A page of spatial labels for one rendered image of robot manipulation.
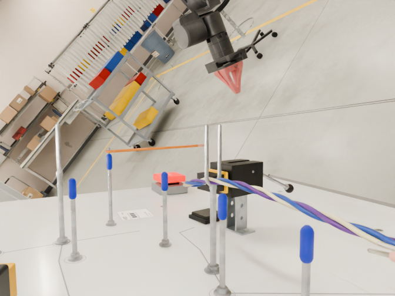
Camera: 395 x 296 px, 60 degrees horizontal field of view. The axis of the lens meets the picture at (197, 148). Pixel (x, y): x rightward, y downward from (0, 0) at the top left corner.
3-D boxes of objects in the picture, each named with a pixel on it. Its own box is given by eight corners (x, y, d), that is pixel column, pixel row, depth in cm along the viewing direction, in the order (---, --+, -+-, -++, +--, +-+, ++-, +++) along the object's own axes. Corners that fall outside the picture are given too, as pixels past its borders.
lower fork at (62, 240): (53, 241, 41) (48, 123, 40) (69, 238, 42) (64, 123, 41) (54, 246, 40) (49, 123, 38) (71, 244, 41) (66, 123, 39)
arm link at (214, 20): (222, 5, 84) (209, 13, 89) (200, 12, 81) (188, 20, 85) (232, 32, 85) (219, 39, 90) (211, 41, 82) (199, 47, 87)
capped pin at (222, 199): (210, 294, 29) (209, 194, 28) (220, 287, 30) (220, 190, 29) (224, 300, 28) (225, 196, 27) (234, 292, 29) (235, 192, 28)
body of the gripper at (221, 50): (229, 63, 82) (217, 33, 80) (206, 71, 91) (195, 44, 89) (248, 54, 85) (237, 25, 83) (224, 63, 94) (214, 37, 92)
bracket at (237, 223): (255, 231, 44) (255, 194, 44) (242, 235, 43) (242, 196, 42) (231, 223, 48) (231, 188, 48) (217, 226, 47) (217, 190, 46)
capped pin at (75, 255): (70, 255, 37) (67, 177, 36) (84, 255, 37) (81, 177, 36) (65, 261, 36) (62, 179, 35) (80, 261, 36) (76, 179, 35)
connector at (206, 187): (240, 187, 43) (240, 172, 43) (211, 193, 40) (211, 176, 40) (224, 184, 46) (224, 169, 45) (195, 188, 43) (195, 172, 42)
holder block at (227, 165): (263, 191, 45) (263, 161, 45) (231, 198, 42) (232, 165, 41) (240, 186, 48) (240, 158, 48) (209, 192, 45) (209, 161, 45)
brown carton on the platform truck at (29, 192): (36, 197, 751) (22, 189, 737) (44, 194, 710) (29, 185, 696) (25, 214, 730) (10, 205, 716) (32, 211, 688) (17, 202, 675)
